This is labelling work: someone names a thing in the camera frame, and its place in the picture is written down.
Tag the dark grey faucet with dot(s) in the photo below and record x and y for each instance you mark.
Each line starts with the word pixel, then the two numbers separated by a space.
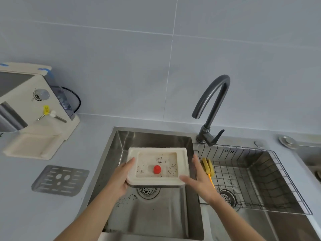
pixel 215 102

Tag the stainless steel double sink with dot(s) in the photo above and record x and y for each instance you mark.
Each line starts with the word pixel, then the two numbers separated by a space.
pixel 155 218

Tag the cream plastic drip tray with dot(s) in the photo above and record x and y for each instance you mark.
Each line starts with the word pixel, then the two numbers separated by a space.
pixel 155 151

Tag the blue tape strip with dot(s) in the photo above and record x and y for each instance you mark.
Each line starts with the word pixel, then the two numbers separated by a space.
pixel 3 65
pixel 46 70

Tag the perforated steel tray grate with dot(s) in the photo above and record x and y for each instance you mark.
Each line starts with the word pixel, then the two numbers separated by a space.
pixel 63 180

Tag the large round metal knob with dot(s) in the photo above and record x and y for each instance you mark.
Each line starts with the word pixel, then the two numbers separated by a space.
pixel 288 141

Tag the round metal drain strainer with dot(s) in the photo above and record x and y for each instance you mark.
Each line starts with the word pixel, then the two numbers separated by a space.
pixel 229 198
pixel 148 191

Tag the person's right hand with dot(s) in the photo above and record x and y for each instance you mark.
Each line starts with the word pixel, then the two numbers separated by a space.
pixel 203 185

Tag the person's right forearm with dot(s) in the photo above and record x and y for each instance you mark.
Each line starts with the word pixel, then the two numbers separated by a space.
pixel 235 223

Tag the yellow tag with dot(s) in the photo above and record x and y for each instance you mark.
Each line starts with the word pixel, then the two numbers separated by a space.
pixel 46 110

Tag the stainless steel single sink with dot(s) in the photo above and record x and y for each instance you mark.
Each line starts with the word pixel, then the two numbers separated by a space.
pixel 311 158

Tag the person's left forearm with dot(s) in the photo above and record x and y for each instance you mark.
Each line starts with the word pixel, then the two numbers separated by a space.
pixel 90 218

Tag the cream steel coffee machine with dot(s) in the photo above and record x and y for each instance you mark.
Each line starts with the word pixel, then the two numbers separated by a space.
pixel 22 102

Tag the small round metal cap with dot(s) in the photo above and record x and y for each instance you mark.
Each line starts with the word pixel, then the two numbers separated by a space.
pixel 258 144

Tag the person's left hand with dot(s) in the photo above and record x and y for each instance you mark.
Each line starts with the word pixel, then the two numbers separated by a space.
pixel 118 183

